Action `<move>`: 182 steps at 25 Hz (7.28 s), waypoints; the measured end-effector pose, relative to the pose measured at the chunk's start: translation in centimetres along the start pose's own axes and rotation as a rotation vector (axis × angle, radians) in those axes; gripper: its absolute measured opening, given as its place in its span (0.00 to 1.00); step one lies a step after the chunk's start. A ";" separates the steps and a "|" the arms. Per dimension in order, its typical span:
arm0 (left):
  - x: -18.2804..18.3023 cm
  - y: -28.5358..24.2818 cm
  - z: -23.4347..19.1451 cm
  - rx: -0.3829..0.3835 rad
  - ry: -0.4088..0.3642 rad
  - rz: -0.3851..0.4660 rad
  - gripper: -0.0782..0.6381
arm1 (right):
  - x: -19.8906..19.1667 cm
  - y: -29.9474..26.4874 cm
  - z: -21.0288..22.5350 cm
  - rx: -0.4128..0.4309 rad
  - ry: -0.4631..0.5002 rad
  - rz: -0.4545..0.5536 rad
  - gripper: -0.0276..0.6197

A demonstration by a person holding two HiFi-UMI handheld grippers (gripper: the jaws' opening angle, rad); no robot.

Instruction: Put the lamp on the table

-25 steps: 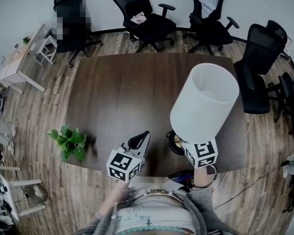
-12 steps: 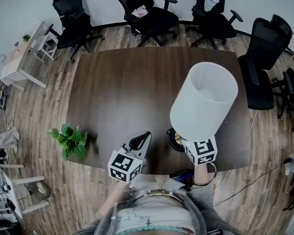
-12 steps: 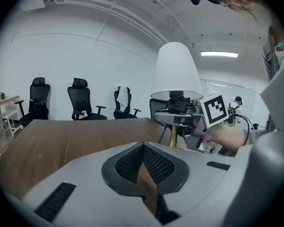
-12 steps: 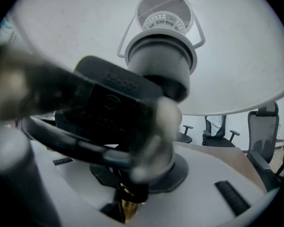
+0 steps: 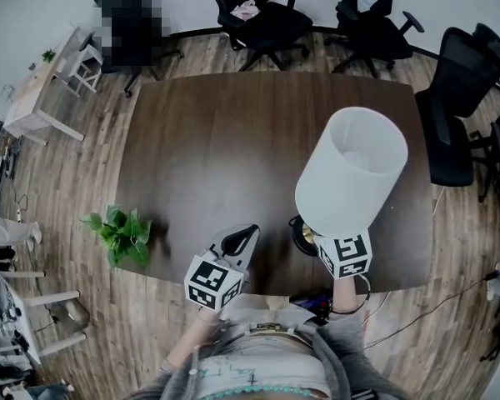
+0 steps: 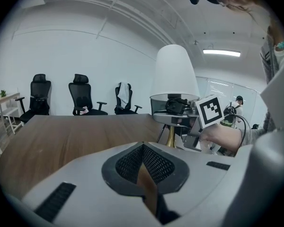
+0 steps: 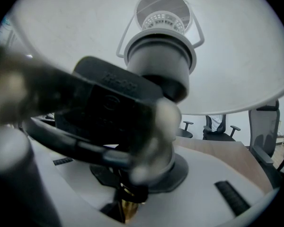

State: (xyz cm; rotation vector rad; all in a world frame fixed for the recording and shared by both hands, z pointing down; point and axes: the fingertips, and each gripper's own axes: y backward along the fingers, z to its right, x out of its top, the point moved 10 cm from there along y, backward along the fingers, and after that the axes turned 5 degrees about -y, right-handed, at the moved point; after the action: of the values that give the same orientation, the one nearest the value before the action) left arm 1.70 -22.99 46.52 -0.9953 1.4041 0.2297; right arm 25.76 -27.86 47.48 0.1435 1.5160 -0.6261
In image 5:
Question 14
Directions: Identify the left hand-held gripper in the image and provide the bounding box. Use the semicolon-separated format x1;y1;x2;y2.
183;222;261;311

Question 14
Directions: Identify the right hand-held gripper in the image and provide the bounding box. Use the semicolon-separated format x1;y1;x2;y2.
314;227;374;281

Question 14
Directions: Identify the white table lamp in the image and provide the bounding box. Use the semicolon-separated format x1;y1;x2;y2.
288;105;409;258

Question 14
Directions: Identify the person's left forearm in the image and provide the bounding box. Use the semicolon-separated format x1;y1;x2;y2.
166;306;231;368

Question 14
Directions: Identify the person's right forearm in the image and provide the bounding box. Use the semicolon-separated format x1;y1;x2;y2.
331;276;360;314

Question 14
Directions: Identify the gold buckle belt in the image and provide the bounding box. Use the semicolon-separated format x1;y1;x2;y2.
245;322;313;337

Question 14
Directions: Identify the person's grey cardigan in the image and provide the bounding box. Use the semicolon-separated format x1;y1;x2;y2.
124;306;401;400

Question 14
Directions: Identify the green plant in white pot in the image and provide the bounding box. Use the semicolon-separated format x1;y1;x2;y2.
79;205;153;271

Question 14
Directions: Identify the person's white printed shirt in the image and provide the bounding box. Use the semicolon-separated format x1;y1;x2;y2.
197;327;330;395

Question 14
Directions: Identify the white workbench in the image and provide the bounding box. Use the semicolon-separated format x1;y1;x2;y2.
0;267;88;368

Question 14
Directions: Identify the pink crumpled cloth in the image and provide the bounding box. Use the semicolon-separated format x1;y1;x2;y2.
229;0;262;21

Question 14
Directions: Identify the white stool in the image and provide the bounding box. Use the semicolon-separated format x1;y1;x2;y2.
52;42;105;98

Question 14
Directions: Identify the light wooden white-legged table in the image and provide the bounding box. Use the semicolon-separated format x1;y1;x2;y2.
2;25;106;148

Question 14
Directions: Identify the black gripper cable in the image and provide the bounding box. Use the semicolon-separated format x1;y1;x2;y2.
349;273;373;315

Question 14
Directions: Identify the long black floor cable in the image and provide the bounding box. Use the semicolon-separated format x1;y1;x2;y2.
364;271;500;349

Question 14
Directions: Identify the green bead necklace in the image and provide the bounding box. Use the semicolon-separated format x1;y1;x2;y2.
202;383;330;400

